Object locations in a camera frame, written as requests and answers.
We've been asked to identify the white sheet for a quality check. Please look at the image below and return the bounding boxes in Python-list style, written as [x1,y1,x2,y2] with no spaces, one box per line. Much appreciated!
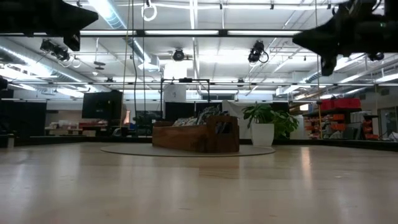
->
[221,100,253,140]

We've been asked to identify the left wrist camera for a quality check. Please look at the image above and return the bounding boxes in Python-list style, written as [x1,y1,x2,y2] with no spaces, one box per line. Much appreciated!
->
[63,30,81,52]

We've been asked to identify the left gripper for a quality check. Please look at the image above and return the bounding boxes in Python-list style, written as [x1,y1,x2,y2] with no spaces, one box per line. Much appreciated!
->
[18,0,100,37]

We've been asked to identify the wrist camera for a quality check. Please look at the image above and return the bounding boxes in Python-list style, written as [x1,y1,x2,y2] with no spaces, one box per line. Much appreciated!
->
[63,30,81,52]
[320,55,339,77]

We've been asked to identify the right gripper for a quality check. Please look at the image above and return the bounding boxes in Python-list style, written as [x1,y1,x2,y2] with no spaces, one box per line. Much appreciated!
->
[292,0,398,58]

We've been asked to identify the white box unit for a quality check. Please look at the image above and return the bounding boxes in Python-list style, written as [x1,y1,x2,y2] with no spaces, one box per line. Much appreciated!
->
[163,84,188,103]

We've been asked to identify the black hanging cable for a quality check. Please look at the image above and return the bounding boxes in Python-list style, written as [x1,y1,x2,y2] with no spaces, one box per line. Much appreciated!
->
[131,0,138,119]

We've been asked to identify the dark storage shelf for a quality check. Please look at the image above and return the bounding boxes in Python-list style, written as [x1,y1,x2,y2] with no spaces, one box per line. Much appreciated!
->
[303,98,381,141]

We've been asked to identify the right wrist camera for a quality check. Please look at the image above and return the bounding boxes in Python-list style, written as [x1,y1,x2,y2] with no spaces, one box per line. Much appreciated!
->
[320,55,339,77]

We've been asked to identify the yellow hanging rope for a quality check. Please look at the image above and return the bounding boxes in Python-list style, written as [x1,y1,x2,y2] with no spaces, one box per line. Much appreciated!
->
[122,0,131,94]

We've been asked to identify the red low table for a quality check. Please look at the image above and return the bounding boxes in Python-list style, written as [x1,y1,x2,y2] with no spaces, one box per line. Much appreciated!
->
[77,121,109,130]

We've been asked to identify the dark blue tea bag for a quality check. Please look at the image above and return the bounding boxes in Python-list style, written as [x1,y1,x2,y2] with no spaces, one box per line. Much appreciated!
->
[196,105,229,125]

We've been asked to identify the background black frame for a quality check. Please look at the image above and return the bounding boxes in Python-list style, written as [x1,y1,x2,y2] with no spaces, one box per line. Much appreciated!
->
[160,77,211,138]

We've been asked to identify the red storage crate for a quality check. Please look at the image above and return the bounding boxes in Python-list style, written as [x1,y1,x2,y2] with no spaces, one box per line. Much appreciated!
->
[334,97,362,110]
[320,98,335,111]

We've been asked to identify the green plant white pot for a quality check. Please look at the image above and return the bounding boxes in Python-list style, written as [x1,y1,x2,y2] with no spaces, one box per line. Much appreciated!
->
[242,103,300,147]

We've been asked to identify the wooden compartment box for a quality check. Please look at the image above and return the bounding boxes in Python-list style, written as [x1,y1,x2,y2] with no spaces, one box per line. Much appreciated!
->
[151,115,241,154]

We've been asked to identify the large black monitor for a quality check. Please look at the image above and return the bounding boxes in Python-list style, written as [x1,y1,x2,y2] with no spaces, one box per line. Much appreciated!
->
[81,90,124,120]

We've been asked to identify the round grey mat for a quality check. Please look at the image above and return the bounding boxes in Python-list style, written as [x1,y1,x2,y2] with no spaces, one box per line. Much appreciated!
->
[99,143,277,157]

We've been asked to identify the black partition panel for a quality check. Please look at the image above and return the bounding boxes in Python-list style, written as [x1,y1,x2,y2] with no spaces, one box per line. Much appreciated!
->
[0,98,48,137]

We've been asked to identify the glass door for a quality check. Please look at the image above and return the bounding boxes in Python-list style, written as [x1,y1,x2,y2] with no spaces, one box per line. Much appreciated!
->
[378,107,398,141]

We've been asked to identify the white cable ring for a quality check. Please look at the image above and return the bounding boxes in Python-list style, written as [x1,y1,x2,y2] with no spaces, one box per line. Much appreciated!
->
[141,1,158,22]

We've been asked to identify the ceiling-mounted black camera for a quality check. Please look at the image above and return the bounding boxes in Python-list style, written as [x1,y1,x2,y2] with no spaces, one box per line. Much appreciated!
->
[172,47,187,62]
[39,39,82,68]
[368,52,386,62]
[248,39,270,64]

